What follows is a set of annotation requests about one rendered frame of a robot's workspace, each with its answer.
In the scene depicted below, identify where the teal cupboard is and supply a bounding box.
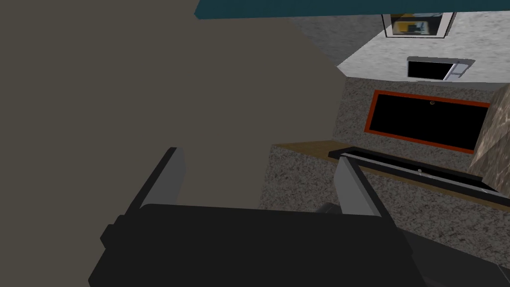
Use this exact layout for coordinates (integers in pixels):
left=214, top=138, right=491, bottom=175
left=193, top=0, right=510, bottom=20

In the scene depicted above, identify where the grey-framed black window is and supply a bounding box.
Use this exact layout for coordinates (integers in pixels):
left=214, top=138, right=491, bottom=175
left=406, top=56, right=477, bottom=82

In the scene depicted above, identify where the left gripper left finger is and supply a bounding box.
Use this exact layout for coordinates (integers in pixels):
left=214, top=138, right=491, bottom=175
left=139, top=146, right=186, bottom=210

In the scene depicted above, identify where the red-framed black window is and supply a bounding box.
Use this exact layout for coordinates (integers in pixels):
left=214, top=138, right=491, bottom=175
left=364, top=90, right=492, bottom=155

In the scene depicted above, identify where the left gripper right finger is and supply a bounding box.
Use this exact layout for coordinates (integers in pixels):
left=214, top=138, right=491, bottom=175
left=333, top=154, right=395, bottom=219

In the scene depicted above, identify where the framed wall picture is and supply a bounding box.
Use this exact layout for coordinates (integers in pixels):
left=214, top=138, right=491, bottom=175
left=381, top=11, right=457, bottom=39

